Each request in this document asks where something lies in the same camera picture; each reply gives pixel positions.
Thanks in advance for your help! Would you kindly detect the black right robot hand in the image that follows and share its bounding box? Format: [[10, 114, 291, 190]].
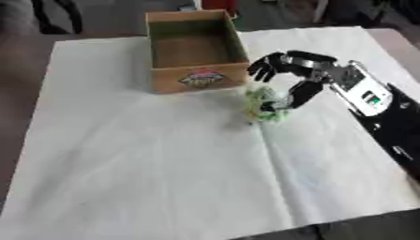
[[246, 50, 340, 113]]

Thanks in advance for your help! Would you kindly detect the green and white crumpled toy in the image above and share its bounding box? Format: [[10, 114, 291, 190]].
[[241, 85, 293, 124]]

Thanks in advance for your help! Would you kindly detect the black chair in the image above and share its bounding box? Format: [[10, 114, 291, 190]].
[[29, 0, 85, 36]]

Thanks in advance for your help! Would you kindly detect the tan cardboard box green inside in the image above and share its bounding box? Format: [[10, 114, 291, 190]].
[[142, 8, 253, 95]]

